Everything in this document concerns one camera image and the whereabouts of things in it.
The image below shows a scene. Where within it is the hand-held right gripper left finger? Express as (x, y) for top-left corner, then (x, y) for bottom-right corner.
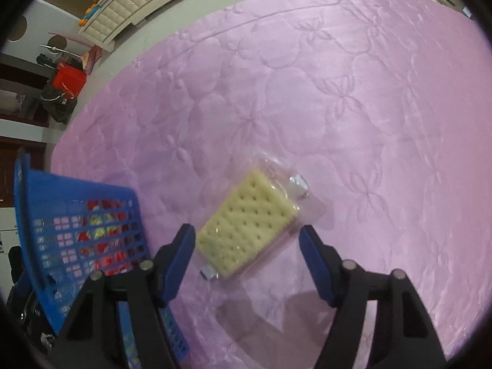
(54, 224), (196, 369)

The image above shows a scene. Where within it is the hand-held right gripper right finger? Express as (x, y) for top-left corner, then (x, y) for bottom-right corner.
(299, 224), (448, 369)

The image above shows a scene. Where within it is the cream cracker packet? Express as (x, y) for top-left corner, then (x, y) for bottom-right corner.
(194, 156), (325, 281)

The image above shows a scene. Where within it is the blue plastic basket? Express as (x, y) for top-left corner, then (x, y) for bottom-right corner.
(13, 148), (191, 366)

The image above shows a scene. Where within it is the black bag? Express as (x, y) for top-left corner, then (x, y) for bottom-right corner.
(40, 81), (77, 124)

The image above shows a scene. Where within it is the red bag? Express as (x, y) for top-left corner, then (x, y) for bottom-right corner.
(52, 63), (86, 97)

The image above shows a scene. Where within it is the pink broom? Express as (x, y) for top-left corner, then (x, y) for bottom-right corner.
(79, 44), (102, 75)

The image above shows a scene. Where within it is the white tufted media cabinet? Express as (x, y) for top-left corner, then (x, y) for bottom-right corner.
(79, 0), (254, 52)

